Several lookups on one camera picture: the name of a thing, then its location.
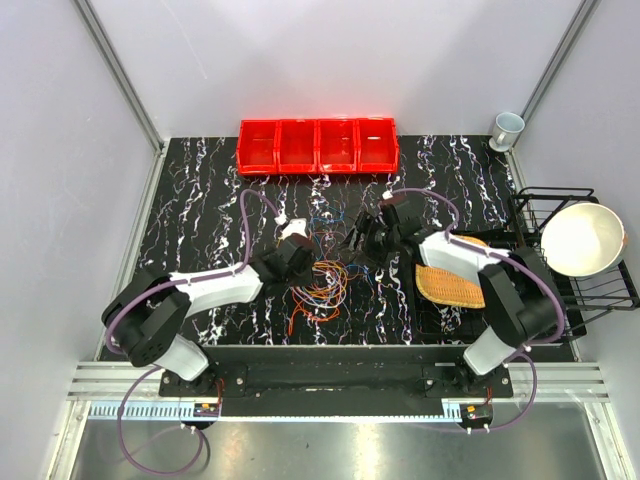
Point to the woven bamboo basket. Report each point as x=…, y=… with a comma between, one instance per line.
x=449, y=274

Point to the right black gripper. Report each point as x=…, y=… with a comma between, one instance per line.
x=365, y=224

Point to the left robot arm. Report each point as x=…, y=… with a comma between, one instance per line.
x=145, y=319

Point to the white bowl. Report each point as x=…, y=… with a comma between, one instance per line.
x=583, y=240

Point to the black wire dish rack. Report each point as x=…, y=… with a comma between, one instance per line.
x=612, y=290

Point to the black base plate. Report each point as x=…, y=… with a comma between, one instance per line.
x=313, y=383

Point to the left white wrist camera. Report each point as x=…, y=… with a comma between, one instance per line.
x=297, y=226

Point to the white mug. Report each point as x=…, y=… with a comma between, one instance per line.
x=506, y=129

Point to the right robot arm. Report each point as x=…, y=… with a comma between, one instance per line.
x=521, y=300

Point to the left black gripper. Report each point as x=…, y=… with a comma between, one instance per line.
x=309, y=273

